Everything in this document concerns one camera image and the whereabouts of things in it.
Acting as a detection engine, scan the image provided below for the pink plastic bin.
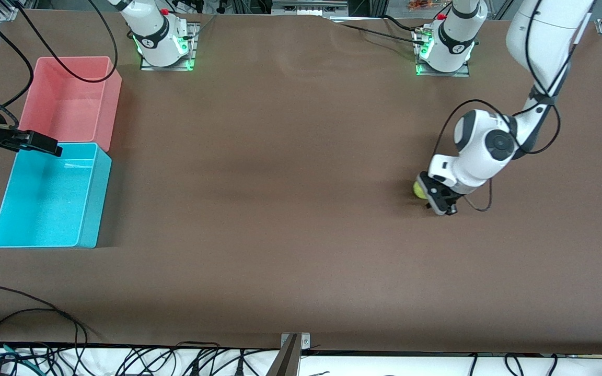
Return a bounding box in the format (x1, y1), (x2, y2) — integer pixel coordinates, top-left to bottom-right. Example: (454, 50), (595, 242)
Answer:
(20, 56), (122, 152)

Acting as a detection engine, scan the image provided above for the blue plastic bin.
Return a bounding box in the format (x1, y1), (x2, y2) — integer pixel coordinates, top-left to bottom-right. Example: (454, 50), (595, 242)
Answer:
(0, 142), (112, 249)

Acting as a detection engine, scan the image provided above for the grey power strip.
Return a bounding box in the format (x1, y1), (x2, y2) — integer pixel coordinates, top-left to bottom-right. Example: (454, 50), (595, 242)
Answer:
(271, 0), (350, 16)

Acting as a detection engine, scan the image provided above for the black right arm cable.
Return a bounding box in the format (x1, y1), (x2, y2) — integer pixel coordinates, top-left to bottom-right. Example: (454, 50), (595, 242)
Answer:
(0, 31), (34, 128)
(16, 0), (119, 83)

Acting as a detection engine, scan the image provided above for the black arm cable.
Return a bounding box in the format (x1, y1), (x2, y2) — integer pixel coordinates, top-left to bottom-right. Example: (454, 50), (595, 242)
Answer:
(432, 0), (578, 212)
(16, 0), (119, 83)
(0, 31), (34, 128)

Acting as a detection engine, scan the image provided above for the aluminium arm base plate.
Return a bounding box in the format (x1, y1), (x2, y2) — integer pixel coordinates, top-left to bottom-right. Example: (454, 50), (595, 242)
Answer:
(140, 22), (200, 71)
(415, 29), (470, 77)

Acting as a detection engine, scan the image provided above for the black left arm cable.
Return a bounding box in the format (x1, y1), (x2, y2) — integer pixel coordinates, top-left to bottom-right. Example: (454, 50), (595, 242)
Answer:
(432, 0), (578, 212)

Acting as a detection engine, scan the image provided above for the thick black cable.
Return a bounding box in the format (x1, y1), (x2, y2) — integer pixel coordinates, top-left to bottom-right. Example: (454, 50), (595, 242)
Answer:
(382, 15), (423, 33)

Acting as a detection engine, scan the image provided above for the thin black cable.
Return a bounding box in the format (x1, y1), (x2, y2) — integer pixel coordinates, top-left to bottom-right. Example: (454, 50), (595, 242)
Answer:
(331, 20), (424, 45)

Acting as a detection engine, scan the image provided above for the teal cable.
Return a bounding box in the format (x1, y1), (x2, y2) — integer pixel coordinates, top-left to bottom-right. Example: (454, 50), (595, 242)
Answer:
(0, 340), (35, 369)

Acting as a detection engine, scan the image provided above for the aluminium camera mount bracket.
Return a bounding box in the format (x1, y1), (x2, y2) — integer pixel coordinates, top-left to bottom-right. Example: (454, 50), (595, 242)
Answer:
(266, 333), (311, 376)

